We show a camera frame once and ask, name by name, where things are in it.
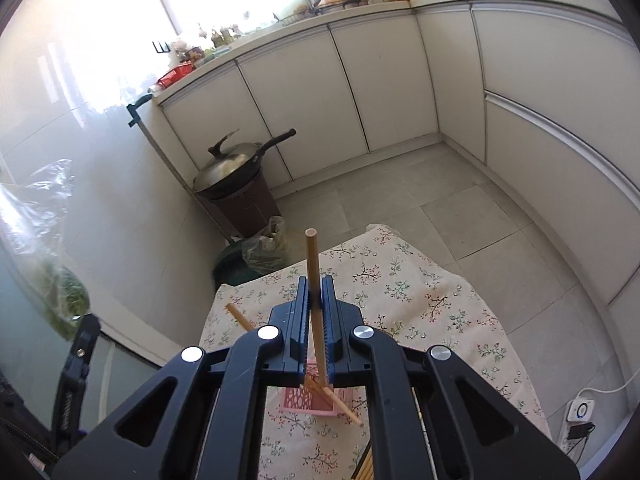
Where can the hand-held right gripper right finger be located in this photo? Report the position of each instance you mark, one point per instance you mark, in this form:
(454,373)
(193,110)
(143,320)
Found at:
(327,330)

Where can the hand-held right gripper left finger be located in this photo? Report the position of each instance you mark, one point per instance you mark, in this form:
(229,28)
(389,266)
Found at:
(304,330)

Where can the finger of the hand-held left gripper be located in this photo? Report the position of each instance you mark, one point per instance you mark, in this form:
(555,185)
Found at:
(87,335)

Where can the single bamboo chopstick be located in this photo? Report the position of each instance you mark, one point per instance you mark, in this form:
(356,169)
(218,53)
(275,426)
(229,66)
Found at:
(312,265)
(316,391)
(345,410)
(239,317)

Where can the pink perforated plastic basket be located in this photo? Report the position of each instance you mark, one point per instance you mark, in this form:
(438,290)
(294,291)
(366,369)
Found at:
(300,402)

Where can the bundle of bamboo chopsticks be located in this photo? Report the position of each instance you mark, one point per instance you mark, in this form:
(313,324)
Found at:
(363,467)

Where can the frosted glass door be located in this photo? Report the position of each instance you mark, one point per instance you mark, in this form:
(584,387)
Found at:
(30,360)

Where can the large hanging bag of greens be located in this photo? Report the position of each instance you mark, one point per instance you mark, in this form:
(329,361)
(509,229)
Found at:
(50,270)

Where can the small plastic bag of greens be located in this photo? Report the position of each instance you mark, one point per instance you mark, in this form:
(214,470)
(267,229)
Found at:
(265,247)

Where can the dark green basin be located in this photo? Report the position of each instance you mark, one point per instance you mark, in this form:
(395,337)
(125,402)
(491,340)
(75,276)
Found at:
(230,270)

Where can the floral tablecloth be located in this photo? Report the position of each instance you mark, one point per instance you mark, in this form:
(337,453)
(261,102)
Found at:
(425,310)

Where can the dark brown bin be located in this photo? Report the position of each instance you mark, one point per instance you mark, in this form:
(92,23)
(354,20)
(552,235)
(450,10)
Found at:
(247,210)

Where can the steel wok lid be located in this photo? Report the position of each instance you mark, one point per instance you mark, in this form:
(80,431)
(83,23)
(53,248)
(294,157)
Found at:
(227,165)

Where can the white kitchen cabinet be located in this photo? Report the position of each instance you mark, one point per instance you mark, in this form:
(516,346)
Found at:
(390,85)

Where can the white power strip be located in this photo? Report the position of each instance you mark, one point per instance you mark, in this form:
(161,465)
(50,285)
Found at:
(580,410)

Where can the black plug adapter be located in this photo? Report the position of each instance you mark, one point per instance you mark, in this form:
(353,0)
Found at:
(580,431)

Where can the red plastic basket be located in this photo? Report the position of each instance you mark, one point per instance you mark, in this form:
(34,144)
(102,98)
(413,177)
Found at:
(176,76)

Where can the row of condiment bottles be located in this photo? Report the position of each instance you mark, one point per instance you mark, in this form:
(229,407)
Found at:
(217,35)

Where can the black counter bracket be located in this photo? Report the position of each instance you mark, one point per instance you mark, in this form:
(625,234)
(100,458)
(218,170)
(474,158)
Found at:
(134,110)

